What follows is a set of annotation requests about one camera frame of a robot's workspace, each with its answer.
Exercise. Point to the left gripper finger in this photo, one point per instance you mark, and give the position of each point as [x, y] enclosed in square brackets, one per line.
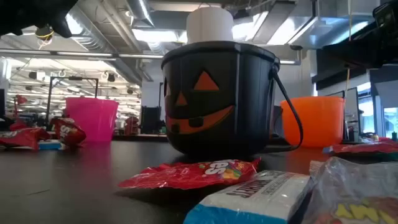
[63, 28]

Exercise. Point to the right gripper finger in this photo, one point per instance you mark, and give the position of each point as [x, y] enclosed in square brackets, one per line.
[337, 56]

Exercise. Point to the black jack-o'-lantern bucket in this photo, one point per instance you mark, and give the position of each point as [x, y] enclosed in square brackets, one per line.
[248, 93]

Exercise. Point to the red Skittles packet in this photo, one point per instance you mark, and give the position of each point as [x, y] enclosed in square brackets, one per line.
[70, 132]
[186, 175]
[18, 126]
[367, 148]
[25, 138]

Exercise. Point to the clear wrapper yellow-lettered candy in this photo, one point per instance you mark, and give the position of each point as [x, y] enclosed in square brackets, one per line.
[351, 186]

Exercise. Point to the orange jack-o'-lantern bucket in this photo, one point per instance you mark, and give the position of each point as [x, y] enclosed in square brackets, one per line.
[314, 124]

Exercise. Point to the red desk lamp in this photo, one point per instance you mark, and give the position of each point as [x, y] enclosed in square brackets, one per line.
[21, 99]

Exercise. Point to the pale small desk object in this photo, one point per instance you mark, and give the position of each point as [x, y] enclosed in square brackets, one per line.
[371, 137]

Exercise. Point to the dark bottle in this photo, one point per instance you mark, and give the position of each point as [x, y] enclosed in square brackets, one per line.
[395, 137]

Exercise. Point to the red small box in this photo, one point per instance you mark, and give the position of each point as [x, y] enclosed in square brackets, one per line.
[385, 139]

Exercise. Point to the black computer monitor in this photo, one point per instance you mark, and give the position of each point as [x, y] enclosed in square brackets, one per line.
[2, 102]

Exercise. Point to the pink plastic bucket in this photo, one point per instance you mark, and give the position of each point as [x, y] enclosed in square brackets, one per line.
[90, 121]

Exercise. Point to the red cart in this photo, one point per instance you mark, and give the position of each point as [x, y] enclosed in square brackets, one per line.
[132, 124]

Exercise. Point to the black cabinet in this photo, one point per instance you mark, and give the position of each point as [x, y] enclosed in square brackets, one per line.
[151, 119]

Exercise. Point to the white shade table lamp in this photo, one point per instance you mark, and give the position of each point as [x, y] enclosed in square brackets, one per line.
[210, 25]

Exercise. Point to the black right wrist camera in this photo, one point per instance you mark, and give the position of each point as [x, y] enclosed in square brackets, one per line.
[387, 15]

